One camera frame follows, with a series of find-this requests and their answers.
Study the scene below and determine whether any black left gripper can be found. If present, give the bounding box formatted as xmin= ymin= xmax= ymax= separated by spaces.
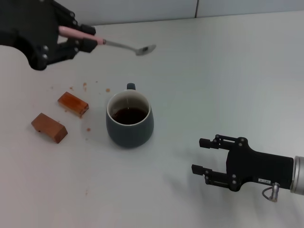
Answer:
xmin=0 ymin=0 xmax=99 ymax=71

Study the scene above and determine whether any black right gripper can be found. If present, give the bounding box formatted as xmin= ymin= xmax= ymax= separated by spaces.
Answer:
xmin=191 ymin=134 xmax=295 ymax=192

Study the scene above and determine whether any pink handled metal spoon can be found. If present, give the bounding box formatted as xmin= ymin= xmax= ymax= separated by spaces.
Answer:
xmin=58 ymin=26 xmax=157 ymax=57

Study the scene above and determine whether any grey ceramic cup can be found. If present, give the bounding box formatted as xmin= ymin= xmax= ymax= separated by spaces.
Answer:
xmin=105 ymin=83 xmax=154 ymax=149

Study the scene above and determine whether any orange brown wooden block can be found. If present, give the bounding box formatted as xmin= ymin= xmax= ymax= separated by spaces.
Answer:
xmin=57 ymin=91 xmax=90 ymax=117

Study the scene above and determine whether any dark coffee liquid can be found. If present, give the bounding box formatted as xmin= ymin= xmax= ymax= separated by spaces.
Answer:
xmin=111 ymin=107 xmax=147 ymax=125

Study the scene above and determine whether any dark brown wooden block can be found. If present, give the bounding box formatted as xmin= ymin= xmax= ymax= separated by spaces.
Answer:
xmin=31 ymin=113 xmax=68 ymax=143

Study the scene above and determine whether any right gripper connector with cable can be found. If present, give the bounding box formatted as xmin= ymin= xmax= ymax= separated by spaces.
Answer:
xmin=262 ymin=182 xmax=281 ymax=202

